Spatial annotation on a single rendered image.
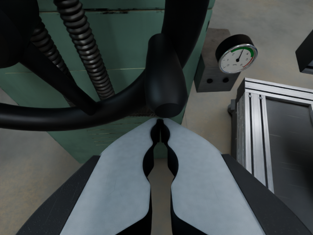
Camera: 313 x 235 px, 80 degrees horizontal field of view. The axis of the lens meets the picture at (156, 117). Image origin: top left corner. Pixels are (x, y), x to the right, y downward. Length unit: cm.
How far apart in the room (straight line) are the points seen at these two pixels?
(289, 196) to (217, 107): 55
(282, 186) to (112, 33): 71
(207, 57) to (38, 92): 39
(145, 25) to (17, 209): 90
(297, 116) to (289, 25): 112
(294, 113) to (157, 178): 66
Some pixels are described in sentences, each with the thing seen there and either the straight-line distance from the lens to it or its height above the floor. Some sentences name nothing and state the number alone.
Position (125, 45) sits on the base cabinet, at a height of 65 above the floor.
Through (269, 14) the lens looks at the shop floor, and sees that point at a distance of 204.
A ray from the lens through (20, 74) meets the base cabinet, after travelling 49.
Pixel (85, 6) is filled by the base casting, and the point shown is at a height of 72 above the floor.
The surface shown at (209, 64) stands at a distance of 39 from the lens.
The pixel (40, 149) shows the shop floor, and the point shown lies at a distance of 109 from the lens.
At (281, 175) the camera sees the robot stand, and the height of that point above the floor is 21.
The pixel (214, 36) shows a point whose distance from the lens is 47.
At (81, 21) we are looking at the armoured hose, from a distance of 22.
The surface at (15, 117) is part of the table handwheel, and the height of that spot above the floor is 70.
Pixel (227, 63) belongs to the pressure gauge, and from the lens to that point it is 36.
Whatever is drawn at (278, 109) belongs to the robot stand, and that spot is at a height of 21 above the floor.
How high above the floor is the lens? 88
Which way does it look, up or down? 59 degrees down
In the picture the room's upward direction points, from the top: 3 degrees clockwise
